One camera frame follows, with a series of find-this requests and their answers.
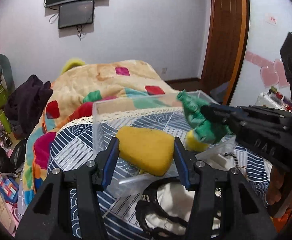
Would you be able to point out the yellow-green plush pillow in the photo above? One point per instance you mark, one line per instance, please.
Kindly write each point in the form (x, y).
(72, 63)

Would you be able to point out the pink heart wall stickers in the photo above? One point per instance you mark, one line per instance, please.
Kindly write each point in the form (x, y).
(271, 73)

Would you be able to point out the white stickered suitcase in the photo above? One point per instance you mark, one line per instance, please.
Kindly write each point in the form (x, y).
(273, 98)

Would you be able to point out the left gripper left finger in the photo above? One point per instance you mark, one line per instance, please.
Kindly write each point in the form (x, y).
(106, 162)

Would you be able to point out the dark purple clothing pile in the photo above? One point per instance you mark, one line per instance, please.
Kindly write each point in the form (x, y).
(25, 105)

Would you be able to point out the grey dinosaur plush toy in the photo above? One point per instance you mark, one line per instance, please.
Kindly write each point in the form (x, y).
(6, 77)

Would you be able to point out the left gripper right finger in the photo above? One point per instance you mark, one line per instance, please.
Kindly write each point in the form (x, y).
(184, 161)

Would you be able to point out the white black-trimmed bag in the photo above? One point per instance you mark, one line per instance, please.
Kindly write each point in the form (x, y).
(164, 208)

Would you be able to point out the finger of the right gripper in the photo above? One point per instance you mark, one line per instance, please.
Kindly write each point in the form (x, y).
(216, 108)
(222, 117)

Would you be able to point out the colourful plush blanket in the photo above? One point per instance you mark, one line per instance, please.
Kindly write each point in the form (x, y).
(74, 93)

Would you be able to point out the wooden door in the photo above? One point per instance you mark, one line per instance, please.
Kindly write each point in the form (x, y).
(226, 45)

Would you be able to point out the small wall monitor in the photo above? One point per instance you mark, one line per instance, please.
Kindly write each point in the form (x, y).
(76, 13)

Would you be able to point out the yellow sponge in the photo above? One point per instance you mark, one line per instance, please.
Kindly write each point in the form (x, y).
(150, 150)

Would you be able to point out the green knitted glove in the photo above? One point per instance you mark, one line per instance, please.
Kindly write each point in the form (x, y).
(205, 131)

